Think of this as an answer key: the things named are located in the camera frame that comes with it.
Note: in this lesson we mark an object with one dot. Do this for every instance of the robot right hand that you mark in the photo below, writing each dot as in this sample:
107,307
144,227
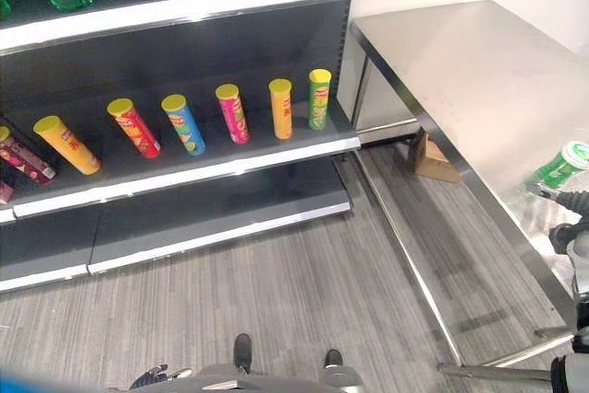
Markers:
573,203

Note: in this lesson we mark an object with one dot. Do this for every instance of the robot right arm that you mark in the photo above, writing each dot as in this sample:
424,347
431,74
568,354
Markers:
580,269

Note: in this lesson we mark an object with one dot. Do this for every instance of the grey robot body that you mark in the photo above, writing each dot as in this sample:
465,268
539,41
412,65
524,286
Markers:
257,381

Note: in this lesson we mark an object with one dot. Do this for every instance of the green white-lidded can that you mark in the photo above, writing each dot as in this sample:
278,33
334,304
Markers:
562,165

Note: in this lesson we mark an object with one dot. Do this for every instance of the yellow chip can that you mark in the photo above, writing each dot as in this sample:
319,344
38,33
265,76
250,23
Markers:
71,146

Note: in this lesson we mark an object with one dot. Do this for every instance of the pink chip can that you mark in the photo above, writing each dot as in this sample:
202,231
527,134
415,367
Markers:
234,114

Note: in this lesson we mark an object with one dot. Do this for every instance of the dark grey shelving unit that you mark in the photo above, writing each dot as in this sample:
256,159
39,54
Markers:
152,61

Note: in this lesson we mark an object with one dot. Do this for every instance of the brown cardboard box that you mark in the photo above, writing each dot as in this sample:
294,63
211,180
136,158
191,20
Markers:
432,160

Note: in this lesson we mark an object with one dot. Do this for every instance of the stainless steel table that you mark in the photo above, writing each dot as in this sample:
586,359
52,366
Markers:
474,71

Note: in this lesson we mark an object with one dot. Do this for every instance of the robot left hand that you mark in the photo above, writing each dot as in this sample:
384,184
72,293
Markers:
154,377

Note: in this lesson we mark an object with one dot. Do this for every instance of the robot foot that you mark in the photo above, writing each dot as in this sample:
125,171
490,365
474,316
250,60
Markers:
242,350
333,358

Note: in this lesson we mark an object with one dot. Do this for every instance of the red chip can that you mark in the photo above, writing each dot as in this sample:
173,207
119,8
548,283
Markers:
135,130

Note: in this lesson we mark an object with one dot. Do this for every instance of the orange chip can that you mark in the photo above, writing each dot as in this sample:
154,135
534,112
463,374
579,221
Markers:
281,110

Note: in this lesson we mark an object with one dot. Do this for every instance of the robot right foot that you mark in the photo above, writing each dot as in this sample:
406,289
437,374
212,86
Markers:
333,358

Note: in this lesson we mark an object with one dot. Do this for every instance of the blue object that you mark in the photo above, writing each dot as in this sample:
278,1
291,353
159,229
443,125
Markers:
11,381

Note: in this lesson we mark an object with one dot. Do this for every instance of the blue chip can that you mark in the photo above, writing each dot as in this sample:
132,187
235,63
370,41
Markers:
185,126

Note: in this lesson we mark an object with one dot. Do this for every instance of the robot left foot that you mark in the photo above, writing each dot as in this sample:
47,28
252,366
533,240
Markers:
242,350

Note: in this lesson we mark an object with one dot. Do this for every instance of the maroon chip can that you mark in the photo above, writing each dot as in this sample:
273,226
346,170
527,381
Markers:
25,160

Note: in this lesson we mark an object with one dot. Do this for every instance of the green chip can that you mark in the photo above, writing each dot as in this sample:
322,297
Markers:
318,100

